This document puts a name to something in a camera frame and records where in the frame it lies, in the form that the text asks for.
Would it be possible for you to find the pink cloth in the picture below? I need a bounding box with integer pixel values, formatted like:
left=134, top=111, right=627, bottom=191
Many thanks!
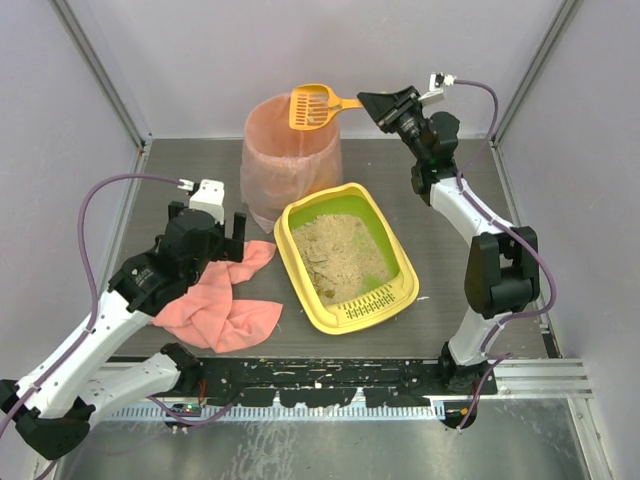
left=151, top=240, right=283, bottom=354

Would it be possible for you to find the yellow green litter box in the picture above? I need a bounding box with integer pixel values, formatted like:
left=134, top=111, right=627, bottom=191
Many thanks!
left=274, top=183, right=419, bottom=335

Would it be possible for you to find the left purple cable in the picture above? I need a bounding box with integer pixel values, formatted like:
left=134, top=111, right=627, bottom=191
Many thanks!
left=0, top=173, right=196, bottom=441

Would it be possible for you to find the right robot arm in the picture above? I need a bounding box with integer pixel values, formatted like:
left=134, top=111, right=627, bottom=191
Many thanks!
left=357, top=86, right=540, bottom=385

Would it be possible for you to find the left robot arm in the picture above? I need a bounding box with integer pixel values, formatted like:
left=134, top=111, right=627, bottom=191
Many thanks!
left=1, top=202, right=247, bottom=460

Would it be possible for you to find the orange litter scoop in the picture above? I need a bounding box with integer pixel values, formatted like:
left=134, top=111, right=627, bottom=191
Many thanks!
left=288, top=84, right=363, bottom=131

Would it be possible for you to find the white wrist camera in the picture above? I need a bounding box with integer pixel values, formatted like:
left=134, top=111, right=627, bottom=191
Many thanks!
left=419, top=72, right=456, bottom=105
left=188, top=179, right=225, bottom=223

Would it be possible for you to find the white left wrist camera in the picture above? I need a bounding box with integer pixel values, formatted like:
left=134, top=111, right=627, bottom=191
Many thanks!
left=188, top=179, right=225, bottom=223

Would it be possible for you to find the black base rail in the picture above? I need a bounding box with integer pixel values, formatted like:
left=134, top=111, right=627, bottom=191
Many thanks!
left=144, top=355, right=499, bottom=409

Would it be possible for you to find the bin with pink bag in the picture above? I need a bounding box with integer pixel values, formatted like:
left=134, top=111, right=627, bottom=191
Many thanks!
left=240, top=94, right=343, bottom=234

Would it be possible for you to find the beige cat litter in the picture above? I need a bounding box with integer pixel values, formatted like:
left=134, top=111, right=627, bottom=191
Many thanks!
left=292, top=214, right=392, bottom=306

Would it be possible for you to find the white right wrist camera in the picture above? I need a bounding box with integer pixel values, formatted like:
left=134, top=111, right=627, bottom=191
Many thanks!
left=419, top=72, right=456, bottom=105

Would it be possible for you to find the white slotted cable duct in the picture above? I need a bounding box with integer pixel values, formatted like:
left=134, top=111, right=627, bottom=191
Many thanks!
left=107, top=400, right=445, bottom=422

